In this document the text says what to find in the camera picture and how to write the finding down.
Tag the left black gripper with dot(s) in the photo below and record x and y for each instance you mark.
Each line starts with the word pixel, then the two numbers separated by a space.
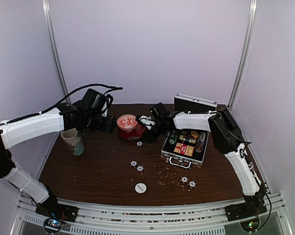
pixel 110 125

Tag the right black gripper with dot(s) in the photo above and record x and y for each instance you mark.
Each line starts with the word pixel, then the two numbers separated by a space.
pixel 150 137

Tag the black white chip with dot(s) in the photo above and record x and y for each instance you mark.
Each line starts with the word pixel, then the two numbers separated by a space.
pixel 133 163
pixel 140 168
pixel 184 179

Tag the red playing card box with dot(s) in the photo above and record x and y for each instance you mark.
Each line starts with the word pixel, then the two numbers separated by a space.
pixel 184 149

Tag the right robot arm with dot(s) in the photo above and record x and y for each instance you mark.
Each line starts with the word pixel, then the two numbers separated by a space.
pixel 226 135

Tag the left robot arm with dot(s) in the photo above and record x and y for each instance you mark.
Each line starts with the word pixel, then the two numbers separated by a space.
pixel 88 114

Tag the black 100 chip near saucer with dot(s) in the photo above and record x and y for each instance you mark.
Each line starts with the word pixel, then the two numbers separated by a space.
pixel 139 144

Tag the red floral saucer plate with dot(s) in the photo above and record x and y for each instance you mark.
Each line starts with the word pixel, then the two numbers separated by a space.
pixel 134 134

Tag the white orange patterned bowl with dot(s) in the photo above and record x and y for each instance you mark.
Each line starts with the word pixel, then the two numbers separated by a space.
pixel 127 122

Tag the chip stack left in case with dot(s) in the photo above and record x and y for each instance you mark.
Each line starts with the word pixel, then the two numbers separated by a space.
pixel 173 137

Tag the chip stack in case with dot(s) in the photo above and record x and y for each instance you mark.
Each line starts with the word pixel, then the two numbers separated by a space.
pixel 201 141
pixel 173 137

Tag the aluminium poker case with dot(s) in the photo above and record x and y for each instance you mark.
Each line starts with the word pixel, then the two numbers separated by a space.
pixel 190 104

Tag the white floral ceramic mug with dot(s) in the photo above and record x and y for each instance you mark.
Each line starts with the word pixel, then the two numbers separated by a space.
pixel 73 141

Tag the gold card decks in case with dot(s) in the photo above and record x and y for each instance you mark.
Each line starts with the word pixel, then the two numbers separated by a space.
pixel 187 136

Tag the chip stack right in case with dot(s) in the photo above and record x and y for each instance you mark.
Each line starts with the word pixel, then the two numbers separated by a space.
pixel 201 141

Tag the white dealer button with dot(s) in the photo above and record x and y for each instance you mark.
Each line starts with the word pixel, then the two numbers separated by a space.
pixel 140 188

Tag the black white chip front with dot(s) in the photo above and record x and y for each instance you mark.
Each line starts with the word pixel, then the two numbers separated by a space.
pixel 184 179

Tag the black orange chip front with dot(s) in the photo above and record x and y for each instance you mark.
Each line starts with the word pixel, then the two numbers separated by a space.
pixel 192 184

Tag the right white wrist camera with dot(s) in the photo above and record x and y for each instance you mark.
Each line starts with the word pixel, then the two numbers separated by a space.
pixel 146 121

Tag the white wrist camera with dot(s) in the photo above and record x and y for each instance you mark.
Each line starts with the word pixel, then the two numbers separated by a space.
pixel 146 121
pixel 108 102

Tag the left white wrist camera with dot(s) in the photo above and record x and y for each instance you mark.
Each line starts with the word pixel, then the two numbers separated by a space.
pixel 108 102

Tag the front aluminium rail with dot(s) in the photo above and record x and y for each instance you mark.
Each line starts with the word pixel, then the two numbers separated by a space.
pixel 197 219

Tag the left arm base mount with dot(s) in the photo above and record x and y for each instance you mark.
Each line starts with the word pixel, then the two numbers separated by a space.
pixel 58 215

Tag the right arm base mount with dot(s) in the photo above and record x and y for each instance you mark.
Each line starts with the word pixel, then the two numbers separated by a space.
pixel 248 212

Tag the left aluminium frame post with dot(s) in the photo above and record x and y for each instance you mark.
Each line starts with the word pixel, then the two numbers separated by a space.
pixel 52 40

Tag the aluminium frame post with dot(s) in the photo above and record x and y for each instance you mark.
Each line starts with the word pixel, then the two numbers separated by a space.
pixel 52 40
pixel 250 29

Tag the right aluminium frame post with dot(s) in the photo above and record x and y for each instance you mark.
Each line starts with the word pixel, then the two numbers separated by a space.
pixel 250 29

